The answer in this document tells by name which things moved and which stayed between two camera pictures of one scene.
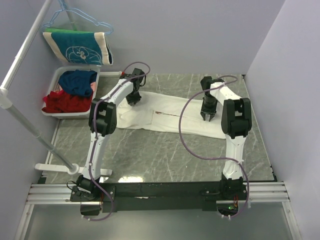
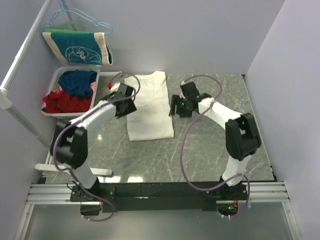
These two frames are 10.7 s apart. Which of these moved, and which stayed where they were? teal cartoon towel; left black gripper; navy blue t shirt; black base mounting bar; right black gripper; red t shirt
Moved: left black gripper; right black gripper
Stayed: teal cartoon towel; black base mounting bar; navy blue t shirt; red t shirt
